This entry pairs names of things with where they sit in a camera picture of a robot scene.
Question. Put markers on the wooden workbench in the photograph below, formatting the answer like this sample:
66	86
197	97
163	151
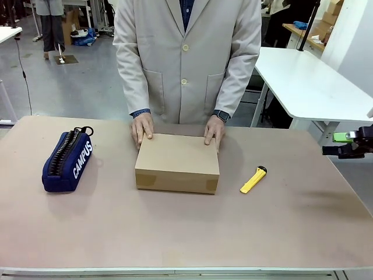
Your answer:
307	39

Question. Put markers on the black stand pole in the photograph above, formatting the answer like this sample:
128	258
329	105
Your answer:
309	26

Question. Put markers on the small white table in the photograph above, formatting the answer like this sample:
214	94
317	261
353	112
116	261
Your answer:
7	33

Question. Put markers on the dark clothed background figure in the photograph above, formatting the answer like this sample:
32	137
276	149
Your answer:
279	29

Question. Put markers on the navy Campus pencil case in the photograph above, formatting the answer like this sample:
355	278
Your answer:
77	163

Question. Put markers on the person's right forearm beige sleeve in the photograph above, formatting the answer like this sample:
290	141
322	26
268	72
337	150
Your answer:
135	87

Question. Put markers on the person's left forearm beige sleeve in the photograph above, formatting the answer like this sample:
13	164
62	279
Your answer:
236	87

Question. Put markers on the metal floor plate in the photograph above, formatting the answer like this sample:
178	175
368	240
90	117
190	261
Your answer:
66	59

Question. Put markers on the brown cardboard box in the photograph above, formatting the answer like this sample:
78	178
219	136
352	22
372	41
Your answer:
177	157

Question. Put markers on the background person grey trousers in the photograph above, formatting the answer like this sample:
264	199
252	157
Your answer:
51	29

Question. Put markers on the person's right hand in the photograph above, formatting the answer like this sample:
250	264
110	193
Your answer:
141	128

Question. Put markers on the cardboard box on floor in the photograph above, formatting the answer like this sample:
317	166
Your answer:
67	29

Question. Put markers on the black smartwatch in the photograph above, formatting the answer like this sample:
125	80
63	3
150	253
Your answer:
222	115

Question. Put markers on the blue bag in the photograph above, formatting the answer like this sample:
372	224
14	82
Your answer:
84	39

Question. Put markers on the yellow utility knife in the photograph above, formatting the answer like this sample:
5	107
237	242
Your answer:
252	182

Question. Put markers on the stacked cardboard boxes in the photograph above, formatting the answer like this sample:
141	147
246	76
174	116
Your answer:
329	17

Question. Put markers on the blue cloth item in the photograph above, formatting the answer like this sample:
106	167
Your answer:
300	24

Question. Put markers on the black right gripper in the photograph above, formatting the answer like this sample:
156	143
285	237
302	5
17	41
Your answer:
362	141

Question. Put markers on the person's left hand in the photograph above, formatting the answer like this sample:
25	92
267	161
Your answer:
214	131

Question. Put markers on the large white table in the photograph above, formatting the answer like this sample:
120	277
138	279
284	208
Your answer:
306	87

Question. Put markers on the beige lab coat torso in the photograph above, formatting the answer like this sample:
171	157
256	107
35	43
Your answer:
186	58

